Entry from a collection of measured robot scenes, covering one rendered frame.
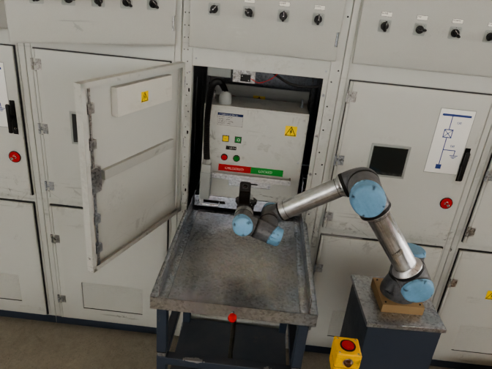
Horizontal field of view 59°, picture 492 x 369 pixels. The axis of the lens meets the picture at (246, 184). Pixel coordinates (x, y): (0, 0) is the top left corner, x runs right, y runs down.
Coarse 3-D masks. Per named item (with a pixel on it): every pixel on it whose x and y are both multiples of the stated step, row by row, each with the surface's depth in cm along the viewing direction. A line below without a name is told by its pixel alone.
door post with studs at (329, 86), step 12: (348, 0) 177; (348, 12) 179; (348, 24) 181; (336, 60) 187; (336, 72) 190; (324, 84) 192; (336, 84) 192; (324, 96) 194; (324, 108) 196; (324, 120) 199; (324, 132) 201; (324, 144) 203; (312, 156) 206; (324, 156) 206; (312, 168) 209; (312, 180) 211; (312, 216) 219; (312, 228) 222
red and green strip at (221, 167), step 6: (222, 168) 216; (228, 168) 216; (234, 168) 216; (240, 168) 216; (246, 168) 215; (252, 168) 215; (258, 168) 215; (264, 168) 215; (264, 174) 216; (270, 174) 216; (276, 174) 216; (282, 174) 216
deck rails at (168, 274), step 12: (192, 216) 216; (180, 228) 192; (300, 228) 214; (180, 240) 196; (300, 240) 205; (180, 252) 187; (300, 252) 196; (168, 264) 173; (300, 264) 187; (168, 276) 172; (300, 276) 179; (168, 288) 165; (300, 288) 172; (300, 300) 165; (300, 312) 159
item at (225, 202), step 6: (198, 192) 225; (198, 198) 223; (210, 198) 222; (216, 198) 222; (222, 198) 222; (228, 198) 222; (234, 198) 222; (198, 204) 224; (222, 204) 223; (228, 204) 223; (234, 204) 223; (258, 204) 222; (258, 210) 223
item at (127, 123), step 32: (96, 96) 152; (128, 96) 163; (160, 96) 181; (96, 128) 156; (128, 128) 172; (160, 128) 192; (96, 160) 160; (128, 160) 174; (160, 160) 199; (96, 192) 160; (128, 192) 183; (160, 192) 206; (96, 224) 165; (128, 224) 189; (160, 224) 208; (96, 256) 174
